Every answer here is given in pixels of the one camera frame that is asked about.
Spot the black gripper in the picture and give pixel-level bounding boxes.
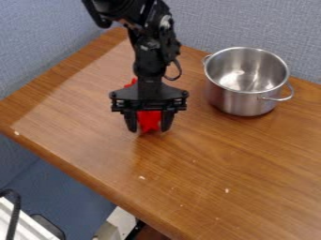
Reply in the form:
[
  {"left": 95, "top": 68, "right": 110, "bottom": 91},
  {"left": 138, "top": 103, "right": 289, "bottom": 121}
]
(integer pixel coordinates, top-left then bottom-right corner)
[{"left": 110, "top": 81, "right": 190, "bottom": 132}]

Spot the red star-shaped block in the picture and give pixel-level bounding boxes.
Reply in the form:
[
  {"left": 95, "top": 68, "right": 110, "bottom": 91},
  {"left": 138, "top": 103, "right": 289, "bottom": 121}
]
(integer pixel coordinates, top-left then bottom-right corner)
[{"left": 123, "top": 77, "right": 165, "bottom": 135}]

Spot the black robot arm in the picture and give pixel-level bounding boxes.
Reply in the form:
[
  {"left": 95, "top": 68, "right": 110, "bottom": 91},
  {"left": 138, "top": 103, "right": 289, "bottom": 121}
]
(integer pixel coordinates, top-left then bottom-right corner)
[{"left": 82, "top": 0, "right": 190, "bottom": 132}]

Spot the metal pot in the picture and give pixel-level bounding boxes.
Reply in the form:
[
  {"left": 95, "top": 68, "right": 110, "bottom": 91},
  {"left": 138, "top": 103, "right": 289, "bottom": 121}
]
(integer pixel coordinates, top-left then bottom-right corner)
[{"left": 202, "top": 47, "right": 295, "bottom": 117}]

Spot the white box below table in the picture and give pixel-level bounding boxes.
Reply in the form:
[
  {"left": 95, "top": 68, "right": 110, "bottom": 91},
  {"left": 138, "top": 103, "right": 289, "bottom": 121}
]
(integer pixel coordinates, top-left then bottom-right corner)
[{"left": 0, "top": 198, "right": 57, "bottom": 240}]

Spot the black cable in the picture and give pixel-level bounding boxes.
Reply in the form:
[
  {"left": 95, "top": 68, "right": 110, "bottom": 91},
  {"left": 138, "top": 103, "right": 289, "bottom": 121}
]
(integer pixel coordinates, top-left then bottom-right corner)
[{"left": 162, "top": 59, "right": 184, "bottom": 83}]

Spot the white table bracket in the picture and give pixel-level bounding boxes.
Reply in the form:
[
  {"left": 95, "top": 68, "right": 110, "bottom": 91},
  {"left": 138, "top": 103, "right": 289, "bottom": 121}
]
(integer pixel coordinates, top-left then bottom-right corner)
[{"left": 93, "top": 207, "right": 137, "bottom": 240}]

